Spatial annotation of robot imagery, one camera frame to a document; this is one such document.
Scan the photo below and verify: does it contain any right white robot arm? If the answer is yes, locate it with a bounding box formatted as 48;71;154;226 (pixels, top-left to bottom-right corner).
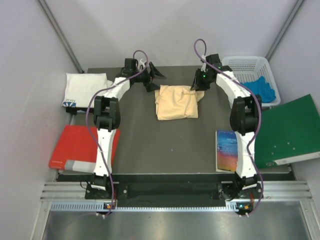
191;54;262;198

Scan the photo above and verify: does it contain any green binder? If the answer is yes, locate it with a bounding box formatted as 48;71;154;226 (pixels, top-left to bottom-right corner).
254;94;320;169

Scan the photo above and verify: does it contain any yellow t shirt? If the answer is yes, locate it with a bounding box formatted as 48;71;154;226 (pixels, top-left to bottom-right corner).
154;85;205;121

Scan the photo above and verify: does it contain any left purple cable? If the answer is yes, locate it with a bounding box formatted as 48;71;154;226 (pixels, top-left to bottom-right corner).
84;49;150;217

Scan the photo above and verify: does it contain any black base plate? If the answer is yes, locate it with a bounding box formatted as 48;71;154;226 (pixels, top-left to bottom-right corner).
84;173;263;201

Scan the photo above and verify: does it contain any blue orange book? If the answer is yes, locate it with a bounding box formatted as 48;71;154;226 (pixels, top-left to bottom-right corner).
215;130;238;173

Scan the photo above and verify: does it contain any white plastic basket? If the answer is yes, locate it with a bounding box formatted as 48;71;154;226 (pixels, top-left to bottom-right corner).
221;56;281;108

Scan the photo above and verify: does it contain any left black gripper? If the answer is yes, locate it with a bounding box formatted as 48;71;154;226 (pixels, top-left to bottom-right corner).
132;61;166;91

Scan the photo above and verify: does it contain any red binder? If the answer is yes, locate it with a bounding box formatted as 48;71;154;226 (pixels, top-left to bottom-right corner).
48;125;121;176

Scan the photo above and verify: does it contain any blue t shirt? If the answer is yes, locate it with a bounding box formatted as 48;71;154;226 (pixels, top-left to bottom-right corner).
243;76;276;103

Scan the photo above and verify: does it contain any aluminium frame rail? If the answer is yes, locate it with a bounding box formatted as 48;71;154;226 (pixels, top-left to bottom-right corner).
31;180;320;240

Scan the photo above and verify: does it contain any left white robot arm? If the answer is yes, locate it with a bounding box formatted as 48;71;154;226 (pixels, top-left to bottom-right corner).
90;58;165;199

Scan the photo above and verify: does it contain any white folded t shirt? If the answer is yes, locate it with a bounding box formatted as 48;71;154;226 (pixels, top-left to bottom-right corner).
62;73;113;108

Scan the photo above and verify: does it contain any purple cable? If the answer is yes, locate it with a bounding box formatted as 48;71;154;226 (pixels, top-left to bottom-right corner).
84;49;150;217
193;38;265;218

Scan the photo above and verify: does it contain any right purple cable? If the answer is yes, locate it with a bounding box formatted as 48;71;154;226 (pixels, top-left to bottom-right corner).
193;38;265;218

